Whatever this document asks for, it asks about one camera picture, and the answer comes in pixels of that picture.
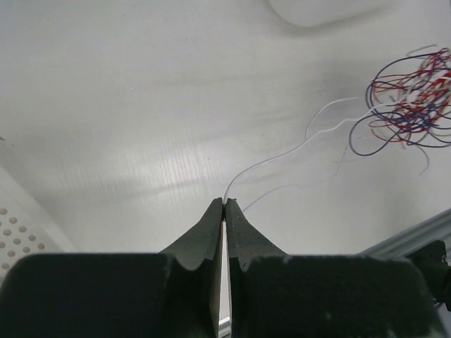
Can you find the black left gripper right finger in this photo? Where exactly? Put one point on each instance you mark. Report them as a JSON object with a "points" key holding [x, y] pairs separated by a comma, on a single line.
{"points": [[244, 243]]}

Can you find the white tub basket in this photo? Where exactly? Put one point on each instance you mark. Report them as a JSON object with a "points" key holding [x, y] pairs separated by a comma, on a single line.
{"points": [[311, 13]]}

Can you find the aluminium frame rail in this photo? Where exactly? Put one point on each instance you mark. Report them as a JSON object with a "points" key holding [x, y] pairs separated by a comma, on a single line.
{"points": [[416, 237]]}

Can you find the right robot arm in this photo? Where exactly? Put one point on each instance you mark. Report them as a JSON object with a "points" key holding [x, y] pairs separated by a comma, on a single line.
{"points": [[431, 260]]}

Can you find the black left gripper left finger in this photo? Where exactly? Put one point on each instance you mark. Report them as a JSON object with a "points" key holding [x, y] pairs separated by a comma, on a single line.
{"points": [[192, 294]]}

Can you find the white perforated tray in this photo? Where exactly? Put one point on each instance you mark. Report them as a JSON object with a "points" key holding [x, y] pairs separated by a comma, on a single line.
{"points": [[27, 228]]}

